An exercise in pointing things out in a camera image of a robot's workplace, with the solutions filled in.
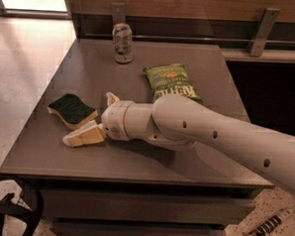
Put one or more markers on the metal bracket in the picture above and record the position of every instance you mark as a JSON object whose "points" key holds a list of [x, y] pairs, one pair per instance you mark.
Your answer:
{"points": [[118, 12], [256, 45]]}

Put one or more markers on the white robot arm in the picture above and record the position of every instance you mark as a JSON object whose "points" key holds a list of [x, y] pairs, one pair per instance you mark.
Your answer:
{"points": [[175, 122]]}

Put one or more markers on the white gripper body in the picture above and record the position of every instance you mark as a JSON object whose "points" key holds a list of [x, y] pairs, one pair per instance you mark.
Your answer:
{"points": [[114, 120]]}

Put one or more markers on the green chip bag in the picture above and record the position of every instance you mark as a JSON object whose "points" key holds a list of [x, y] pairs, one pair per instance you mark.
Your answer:
{"points": [[170, 79]]}

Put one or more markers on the white power strip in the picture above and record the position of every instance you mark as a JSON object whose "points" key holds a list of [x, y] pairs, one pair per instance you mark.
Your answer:
{"points": [[268, 226]]}

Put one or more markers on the metal wall rail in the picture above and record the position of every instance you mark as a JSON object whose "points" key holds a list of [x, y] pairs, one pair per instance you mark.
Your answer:
{"points": [[225, 43]]}

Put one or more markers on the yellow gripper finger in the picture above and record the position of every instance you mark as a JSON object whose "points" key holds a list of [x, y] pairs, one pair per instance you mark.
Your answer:
{"points": [[111, 98], [88, 134]]}

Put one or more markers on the silver soda can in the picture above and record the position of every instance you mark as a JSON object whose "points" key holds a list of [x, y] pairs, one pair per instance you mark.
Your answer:
{"points": [[122, 43]]}

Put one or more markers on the green and yellow sponge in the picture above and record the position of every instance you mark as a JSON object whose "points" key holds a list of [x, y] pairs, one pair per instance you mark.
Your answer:
{"points": [[72, 111]]}

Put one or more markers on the left metal bracket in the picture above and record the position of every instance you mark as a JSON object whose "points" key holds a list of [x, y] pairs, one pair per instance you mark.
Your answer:
{"points": [[118, 12]]}

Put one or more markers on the upper table drawer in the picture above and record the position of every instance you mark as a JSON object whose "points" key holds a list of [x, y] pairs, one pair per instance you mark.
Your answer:
{"points": [[145, 207]]}

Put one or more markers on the right metal bracket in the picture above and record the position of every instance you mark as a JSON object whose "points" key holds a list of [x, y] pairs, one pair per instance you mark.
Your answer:
{"points": [[256, 45]]}

